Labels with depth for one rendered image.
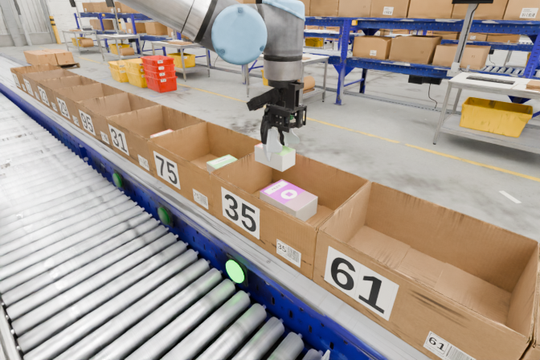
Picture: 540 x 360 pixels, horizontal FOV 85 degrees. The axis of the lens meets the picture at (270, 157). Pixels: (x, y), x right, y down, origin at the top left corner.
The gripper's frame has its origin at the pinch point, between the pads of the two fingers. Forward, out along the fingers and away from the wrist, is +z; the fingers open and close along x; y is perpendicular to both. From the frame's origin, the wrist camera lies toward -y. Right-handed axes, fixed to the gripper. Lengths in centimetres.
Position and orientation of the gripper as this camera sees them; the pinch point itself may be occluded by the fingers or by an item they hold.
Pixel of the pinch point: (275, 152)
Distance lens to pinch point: 80.7
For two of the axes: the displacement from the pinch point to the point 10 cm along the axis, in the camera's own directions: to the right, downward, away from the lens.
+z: 0.0, 8.9, 4.5
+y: 7.5, 3.0, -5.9
